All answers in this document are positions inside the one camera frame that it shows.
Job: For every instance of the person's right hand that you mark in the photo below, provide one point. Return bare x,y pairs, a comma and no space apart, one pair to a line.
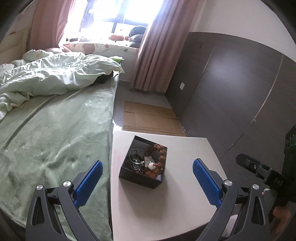
282,216

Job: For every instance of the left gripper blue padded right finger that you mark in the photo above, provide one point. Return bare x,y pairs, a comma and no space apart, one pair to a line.
209,181

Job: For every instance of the black jewelry box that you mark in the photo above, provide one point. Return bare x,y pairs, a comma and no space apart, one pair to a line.
144,163

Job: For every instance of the dark pillows on sill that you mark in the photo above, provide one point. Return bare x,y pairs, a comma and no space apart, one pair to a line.
136,35

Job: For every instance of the light green duvet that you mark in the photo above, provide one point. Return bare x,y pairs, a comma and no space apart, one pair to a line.
42,73

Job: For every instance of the floral window seat cushion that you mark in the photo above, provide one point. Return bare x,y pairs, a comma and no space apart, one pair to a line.
96,48

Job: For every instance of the pink left curtain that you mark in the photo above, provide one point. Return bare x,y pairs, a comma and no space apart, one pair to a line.
48,24

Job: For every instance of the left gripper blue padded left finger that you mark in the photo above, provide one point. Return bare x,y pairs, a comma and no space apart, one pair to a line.
85,182

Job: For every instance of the flattened cardboard sheet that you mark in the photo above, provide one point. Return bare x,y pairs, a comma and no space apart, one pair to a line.
144,118

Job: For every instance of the pink curtain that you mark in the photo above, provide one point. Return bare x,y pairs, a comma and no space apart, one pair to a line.
162,45
48,24

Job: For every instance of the pink right curtain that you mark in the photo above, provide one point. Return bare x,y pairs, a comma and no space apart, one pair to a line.
162,45

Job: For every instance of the dark grey wardrobe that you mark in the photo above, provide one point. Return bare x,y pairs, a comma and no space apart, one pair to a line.
238,93

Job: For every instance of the white wall socket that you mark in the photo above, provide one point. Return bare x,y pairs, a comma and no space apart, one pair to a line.
182,86

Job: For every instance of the green bed mattress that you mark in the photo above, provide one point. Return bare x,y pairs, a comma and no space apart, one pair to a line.
50,139

